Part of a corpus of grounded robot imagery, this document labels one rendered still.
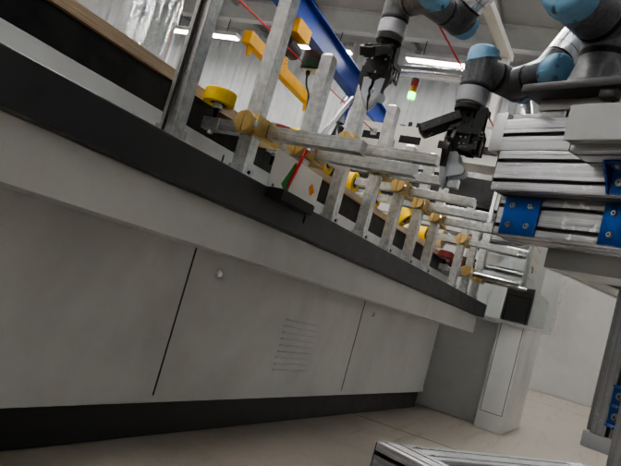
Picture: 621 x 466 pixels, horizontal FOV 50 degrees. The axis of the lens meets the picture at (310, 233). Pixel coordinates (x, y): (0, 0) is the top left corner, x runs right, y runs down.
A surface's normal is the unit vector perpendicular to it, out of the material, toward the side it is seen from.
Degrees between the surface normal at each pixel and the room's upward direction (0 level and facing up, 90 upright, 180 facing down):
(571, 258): 90
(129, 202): 90
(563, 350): 90
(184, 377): 90
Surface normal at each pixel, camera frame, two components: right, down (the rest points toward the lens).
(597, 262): -0.75, -0.26
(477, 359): -0.43, -0.20
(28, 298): 0.86, 0.20
